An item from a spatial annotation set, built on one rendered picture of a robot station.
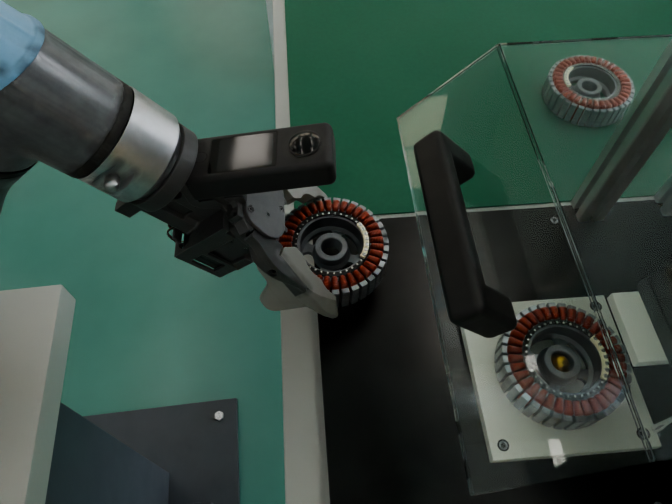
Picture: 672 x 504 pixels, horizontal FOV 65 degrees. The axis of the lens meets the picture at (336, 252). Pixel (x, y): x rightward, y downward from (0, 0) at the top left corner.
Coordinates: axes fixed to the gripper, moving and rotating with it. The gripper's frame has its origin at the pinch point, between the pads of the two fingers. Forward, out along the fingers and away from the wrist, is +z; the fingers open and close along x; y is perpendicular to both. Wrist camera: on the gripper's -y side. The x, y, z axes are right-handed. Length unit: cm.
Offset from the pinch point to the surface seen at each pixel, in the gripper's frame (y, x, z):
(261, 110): 63, -109, 55
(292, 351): 8.4, 7.3, 2.6
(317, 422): 6.7, 14.8, 3.9
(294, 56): 6.8, -39.2, 3.6
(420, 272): -4.3, 0.2, 9.5
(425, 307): -4.1, 4.4, 9.4
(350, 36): -0.2, -43.2, 9.0
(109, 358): 94, -24, 32
